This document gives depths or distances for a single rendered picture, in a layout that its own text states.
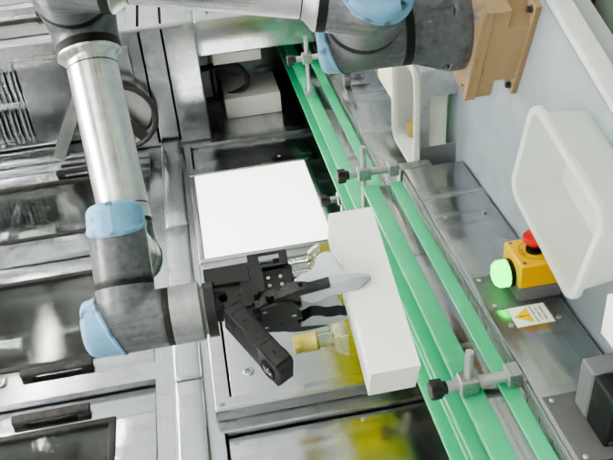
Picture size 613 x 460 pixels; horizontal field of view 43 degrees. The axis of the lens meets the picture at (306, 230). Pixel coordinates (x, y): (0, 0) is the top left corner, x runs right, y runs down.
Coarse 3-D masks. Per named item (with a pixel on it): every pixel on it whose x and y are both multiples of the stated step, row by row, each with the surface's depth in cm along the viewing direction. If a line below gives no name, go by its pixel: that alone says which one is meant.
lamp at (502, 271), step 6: (504, 258) 119; (492, 264) 119; (498, 264) 118; (504, 264) 118; (510, 264) 117; (492, 270) 119; (498, 270) 117; (504, 270) 117; (510, 270) 117; (492, 276) 119; (498, 276) 117; (504, 276) 117; (510, 276) 117; (498, 282) 118; (504, 282) 117; (510, 282) 117
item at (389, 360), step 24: (336, 216) 104; (360, 216) 104; (336, 240) 101; (360, 240) 101; (360, 264) 99; (384, 264) 99; (360, 288) 97; (384, 288) 97; (360, 312) 95; (384, 312) 95; (360, 336) 94; (384, 336) 93; (408, 336) 93; (360, 360) 97; (384, 360) 91; (408, 360) 91; (384, 384) 93; (408, 384) 95
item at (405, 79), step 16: (400, 80) 166; (416, 80) 150; (400, 96) 168; (416, 96) 151; (400, 112) 171; (416, 112) 153; (400, 128) 173; (416, 128) 155; (400, 144) 169; (416, 144) 157; (416, 160) 159
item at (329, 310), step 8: (336, 296) 104; (304, 304) 102; (312, 304) 103; (320, 304) 103; (328, 304) 103; (336, 304) 104; (304, 312) 101; (312, 312) 100; (320, 312) 101; (328, 312) 102; (336, 312) 102; (344, 312) 102; (304, 320) 101; (312, 320) 101; (320, 320) 102; (328, 320) 102; (336, 320) 102
